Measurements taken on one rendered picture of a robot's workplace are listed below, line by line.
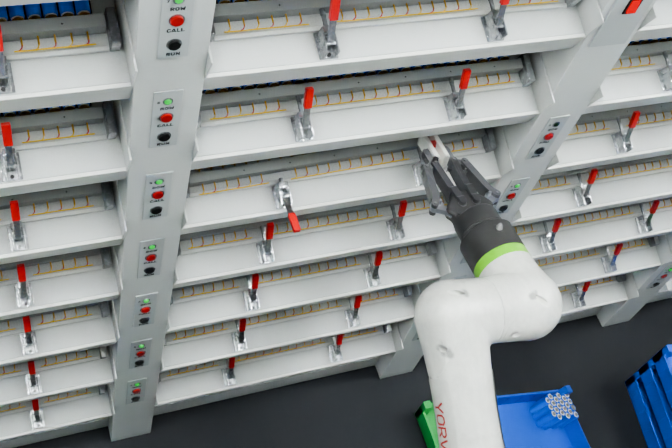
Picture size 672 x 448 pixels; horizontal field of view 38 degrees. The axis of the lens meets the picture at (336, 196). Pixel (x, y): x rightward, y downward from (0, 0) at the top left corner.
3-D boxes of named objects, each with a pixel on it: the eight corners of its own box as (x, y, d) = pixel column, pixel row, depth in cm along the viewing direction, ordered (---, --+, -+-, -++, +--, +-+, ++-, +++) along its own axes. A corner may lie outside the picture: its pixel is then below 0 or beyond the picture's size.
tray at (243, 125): (527, 122, 169) (568, 93, 156) (186, 170, 148) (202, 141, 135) (497, 15, 173) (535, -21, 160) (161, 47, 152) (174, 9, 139)
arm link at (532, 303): (558, 349, 150) (587, 304, 142) (489, 362, 145) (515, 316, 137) (517, 280, 159) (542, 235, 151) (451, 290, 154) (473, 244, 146)
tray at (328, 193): (491, 183, 184) (514, 169, 175) (177, 235, 163) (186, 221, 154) (464, 85, 188) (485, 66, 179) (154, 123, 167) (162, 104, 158)
